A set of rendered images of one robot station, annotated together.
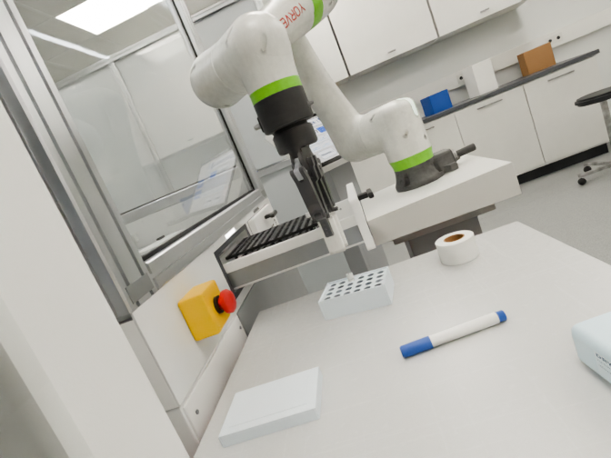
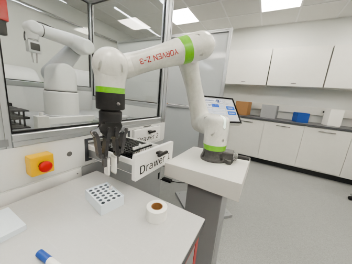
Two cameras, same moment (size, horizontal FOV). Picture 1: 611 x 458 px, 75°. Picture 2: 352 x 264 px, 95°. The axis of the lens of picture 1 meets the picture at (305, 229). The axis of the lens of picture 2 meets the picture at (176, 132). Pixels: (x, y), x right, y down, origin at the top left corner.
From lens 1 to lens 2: 53 cm
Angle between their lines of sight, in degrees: 19
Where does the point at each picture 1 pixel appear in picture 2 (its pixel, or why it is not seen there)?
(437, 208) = (195, 178)
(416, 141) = (216, 140)
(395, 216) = (176, 169)
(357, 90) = (267, 92)
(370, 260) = not seen: hidden behind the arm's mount
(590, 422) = not seen: outside the picture
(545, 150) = (343, 169)
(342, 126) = (194, 113)
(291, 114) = (101, 105)
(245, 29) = (95, 55)
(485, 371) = not seen: outside the picture
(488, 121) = (320, 140)
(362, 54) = (277, 78)
